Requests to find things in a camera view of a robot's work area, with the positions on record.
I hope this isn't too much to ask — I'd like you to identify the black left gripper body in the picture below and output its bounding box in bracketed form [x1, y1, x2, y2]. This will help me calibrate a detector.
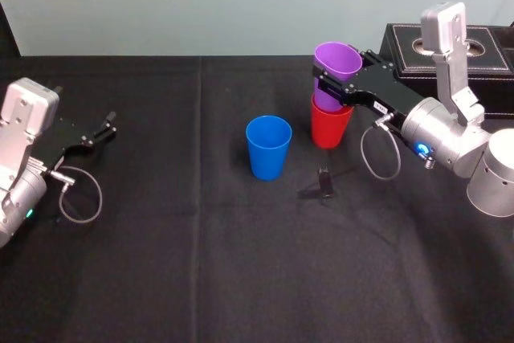
[28, 116, 100, 170]

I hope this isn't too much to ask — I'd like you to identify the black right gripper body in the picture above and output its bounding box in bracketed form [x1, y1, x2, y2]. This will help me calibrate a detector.
[344, 64, 427, 132]

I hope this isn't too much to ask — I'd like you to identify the purple plastic cup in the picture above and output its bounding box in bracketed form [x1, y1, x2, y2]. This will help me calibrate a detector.
[312, 40, 364, 113]

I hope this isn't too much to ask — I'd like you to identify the black stitched leather box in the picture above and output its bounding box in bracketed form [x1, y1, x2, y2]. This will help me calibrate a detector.
[379, 22, 514, 119]

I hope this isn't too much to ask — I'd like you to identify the red plastic cup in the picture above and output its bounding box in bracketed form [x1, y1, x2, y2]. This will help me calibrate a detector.
[310, 93, 355, 149]

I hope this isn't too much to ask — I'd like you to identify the dark panel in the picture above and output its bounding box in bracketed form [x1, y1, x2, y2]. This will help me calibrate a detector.
[0, 1, 22, 57]

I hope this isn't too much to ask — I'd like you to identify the blue plastic cup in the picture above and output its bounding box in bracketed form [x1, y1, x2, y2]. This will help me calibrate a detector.
[245, 115, 293, 182]

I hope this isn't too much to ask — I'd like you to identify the small black clip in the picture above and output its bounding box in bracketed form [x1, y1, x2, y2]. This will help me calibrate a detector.
[296, 165, 337, 201]

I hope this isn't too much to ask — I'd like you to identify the black table cloth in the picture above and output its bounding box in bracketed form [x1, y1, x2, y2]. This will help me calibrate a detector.
[0, 53, 514, 343]

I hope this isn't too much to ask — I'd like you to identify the left gripper grey cable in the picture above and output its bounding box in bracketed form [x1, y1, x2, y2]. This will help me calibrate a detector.
[49, 165, 104, 225]

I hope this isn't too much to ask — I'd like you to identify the gripper grey cable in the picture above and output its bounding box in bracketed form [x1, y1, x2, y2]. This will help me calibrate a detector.
[360, 112, 402, 181]
[49, 165, 104, 225]

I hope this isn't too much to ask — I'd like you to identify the right gripper grey cable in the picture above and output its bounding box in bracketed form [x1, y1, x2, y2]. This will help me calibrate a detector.
[360, 112, 402, 181]

